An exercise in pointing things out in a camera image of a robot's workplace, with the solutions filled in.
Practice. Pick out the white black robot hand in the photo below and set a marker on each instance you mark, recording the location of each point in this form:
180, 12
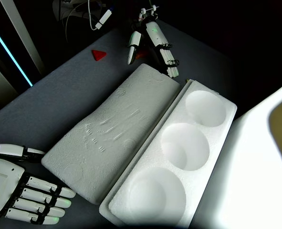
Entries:
2, 181
156, 32

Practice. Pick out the white foam lid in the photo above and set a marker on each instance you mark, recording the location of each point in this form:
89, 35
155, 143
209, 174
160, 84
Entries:
107, 131

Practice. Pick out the white foam tray three wells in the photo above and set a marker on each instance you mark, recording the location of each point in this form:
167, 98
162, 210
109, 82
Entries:
183, 148

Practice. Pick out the orange toy bread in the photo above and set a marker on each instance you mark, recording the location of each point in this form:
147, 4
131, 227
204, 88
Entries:
141, 56

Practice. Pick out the white usb adapter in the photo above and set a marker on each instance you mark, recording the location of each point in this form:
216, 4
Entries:
103, 19

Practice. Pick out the red triangle block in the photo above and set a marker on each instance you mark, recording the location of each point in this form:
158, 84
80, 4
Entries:
98, 55

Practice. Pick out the grey table cloth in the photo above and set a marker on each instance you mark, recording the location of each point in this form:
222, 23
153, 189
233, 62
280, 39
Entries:
59, 100

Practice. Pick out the cyan light strip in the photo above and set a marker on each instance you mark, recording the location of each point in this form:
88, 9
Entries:
9, 52

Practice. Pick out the large white robot body shell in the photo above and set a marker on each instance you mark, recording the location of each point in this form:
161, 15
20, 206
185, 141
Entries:
245, 179

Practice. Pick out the white frame pillar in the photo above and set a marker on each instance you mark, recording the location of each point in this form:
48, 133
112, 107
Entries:
24, 35

